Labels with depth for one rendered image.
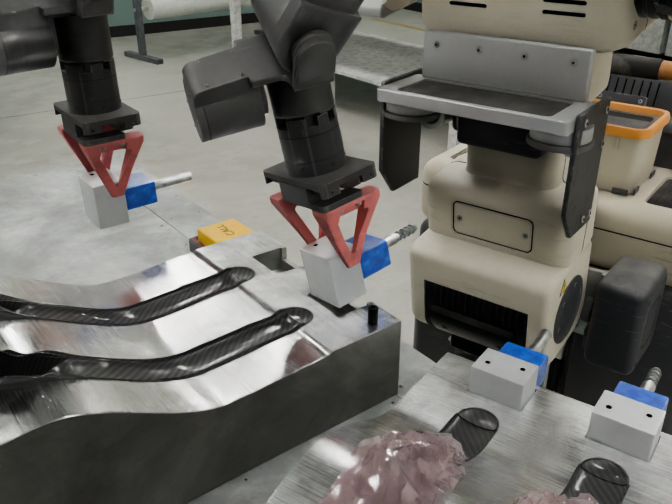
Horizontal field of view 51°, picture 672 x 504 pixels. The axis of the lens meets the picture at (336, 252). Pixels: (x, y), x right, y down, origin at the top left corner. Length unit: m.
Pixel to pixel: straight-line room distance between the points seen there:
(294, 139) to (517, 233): 0.45
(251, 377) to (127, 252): 0.47
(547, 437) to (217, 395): 0.28
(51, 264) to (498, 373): 0.65
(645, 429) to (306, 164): 0.36
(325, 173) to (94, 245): 0.52
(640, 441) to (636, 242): 0.65
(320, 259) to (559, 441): 0.27
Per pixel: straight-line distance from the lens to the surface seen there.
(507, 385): 0.65
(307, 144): 0.64
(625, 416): 0.64
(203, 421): 0.60
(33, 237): 1.15
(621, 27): 0.90
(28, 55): 0.79
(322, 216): 0.64
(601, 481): 0.62
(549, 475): 0.60
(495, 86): 0.93
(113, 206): 0.87
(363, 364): 0.69
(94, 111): 0.83
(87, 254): 1.07
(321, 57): 0.58
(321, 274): 0.70
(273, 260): 0.83
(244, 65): 0.61
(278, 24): 0.57
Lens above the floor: 1.26
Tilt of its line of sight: 27 degrees down
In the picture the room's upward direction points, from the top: straight up
